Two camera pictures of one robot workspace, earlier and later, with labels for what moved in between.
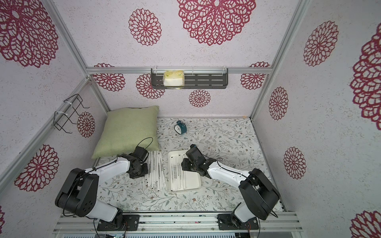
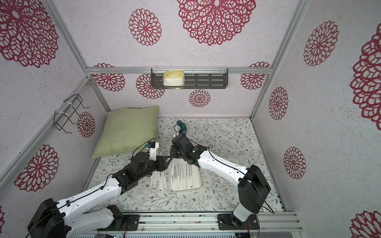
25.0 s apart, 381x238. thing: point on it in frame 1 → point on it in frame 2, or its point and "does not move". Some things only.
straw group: (174, 174) does not move
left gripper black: (133, 176) → (161, 161)
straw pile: (171, 172) does not move
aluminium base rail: (272, 222) does not move
